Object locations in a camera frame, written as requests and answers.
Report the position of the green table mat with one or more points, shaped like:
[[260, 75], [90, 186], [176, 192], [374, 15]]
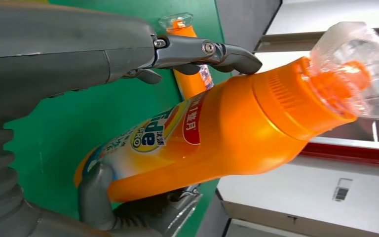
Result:
[[62, 130]]

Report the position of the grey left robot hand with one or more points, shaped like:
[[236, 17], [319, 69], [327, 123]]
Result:
[[62, 42]]

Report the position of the orange detergent bottle front label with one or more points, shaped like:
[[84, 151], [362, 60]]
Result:
[[235, 130]]

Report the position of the red cabinet with pale frame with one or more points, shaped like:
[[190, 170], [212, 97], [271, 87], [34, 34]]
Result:
[[356, 156]]

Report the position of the white barcode sticker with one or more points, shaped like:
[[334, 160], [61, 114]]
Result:
[[341, 191]]

